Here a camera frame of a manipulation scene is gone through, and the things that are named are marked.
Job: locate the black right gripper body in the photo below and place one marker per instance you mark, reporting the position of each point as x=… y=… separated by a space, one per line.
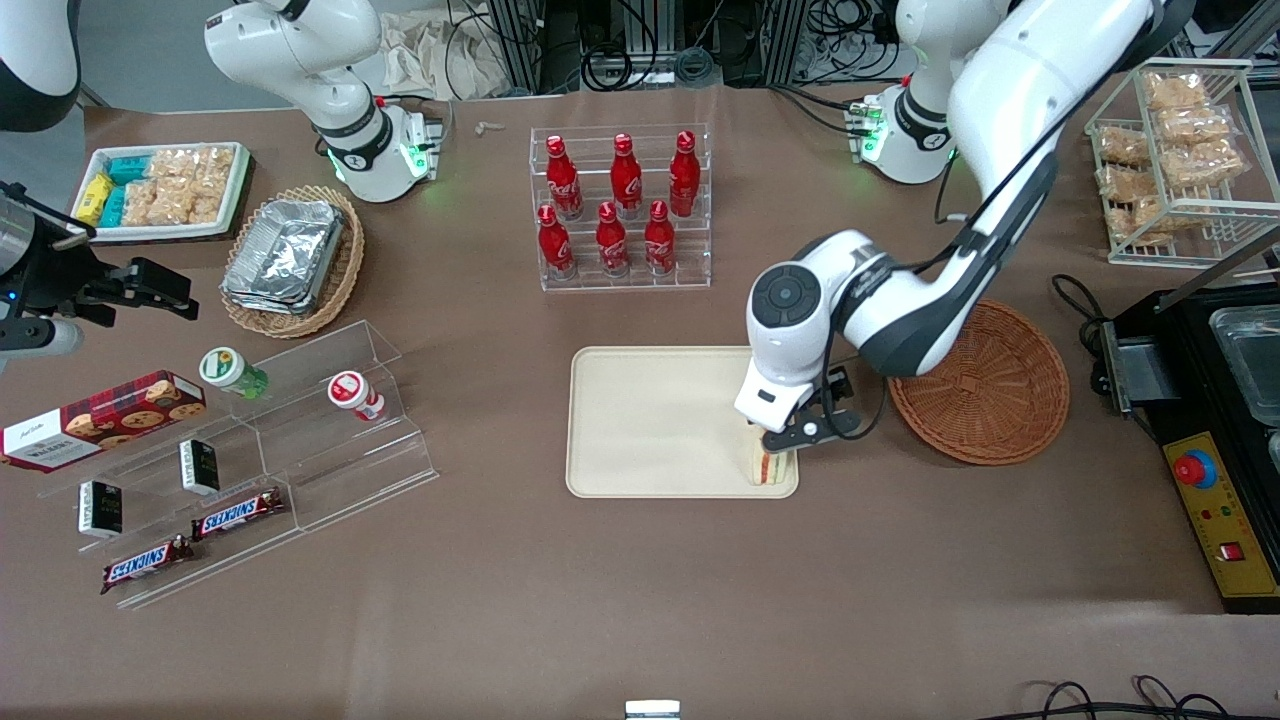
x=55 y=274

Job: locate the triangle sandwich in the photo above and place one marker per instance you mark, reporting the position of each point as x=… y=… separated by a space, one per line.
x=772 y=467

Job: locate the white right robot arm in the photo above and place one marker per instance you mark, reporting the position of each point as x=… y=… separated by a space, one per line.
x=340 y=100

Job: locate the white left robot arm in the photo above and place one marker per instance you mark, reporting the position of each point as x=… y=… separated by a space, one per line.
x=1010 y=90

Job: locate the cream plastic serving tray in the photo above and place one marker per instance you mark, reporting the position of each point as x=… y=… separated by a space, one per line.
x=660 y=420

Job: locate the white snack tray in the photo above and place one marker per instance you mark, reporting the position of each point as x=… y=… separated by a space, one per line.
x=235 y=185

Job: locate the empty round wicker basket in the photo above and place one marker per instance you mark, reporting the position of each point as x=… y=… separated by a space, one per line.
x=985 y=385

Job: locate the wicker basket holding foil trays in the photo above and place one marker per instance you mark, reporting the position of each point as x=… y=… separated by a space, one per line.
x=340 y=270

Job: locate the clear bag of rice crackers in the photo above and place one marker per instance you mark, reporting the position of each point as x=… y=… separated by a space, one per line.
x=172 y=162
x=190 y=203
x=216 y=165
x=142 y=202

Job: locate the yellow snack pack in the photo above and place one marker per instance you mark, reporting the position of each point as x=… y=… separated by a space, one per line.
x=93 y=197

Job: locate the teal snack pack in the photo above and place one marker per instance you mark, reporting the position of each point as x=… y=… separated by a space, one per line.
x=128 y=168
x=114 y=207

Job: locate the green-lidded yogurt cup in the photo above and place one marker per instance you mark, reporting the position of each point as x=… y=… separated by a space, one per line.
x=228 y=370

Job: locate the red tartan cookie box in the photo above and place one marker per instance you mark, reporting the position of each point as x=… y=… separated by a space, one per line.
x=100 y=420

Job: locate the stack of aluminium foil trays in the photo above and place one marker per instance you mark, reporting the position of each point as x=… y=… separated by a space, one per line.
x=285 y=255

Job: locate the small black snack box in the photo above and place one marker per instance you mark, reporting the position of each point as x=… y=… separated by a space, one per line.
x=200 y=466
x=100 y=508

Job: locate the red cola bottle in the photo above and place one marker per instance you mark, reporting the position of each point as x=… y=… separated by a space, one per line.
x=685 y=172
x=659 y=238
x=611 y=240
x=626 y=175
x=562 y=178
x=553 y=243

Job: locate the clear acrylic bottle rack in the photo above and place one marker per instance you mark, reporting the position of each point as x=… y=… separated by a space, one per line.
x=620 y=275

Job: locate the red-lidded yogurt cup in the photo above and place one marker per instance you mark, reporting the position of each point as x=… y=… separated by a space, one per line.
x=352 y=394

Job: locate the Snickers chocolate bar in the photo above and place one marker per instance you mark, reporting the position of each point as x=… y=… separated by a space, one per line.
x=238 y=513
x=147 y=563

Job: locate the clear acrylic stepped shelf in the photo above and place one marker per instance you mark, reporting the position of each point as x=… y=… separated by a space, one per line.
x=330 y=470

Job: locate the crumpled clear plastic sheet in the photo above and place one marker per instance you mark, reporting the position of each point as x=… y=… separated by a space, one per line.
x=440 y=55

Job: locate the black machine with yellow panel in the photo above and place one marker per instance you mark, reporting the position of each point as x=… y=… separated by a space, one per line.
x=1190 y=380

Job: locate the small beige object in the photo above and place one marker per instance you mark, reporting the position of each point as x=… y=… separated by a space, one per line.
x=490 y=127

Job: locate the red emergency stop button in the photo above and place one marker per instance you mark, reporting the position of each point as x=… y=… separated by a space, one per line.
x=1195 y=468

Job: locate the clear bag of fried snacks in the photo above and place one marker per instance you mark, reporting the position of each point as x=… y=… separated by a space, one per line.
x=1175 y=90
x=1205 y=162
x=1128 y=188
x=1195 y=125
x=1124 y=146

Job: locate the metal container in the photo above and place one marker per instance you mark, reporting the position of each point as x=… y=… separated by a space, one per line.
x=1250 y=350

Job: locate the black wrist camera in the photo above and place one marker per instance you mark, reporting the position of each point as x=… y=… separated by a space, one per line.
x=838 y=385

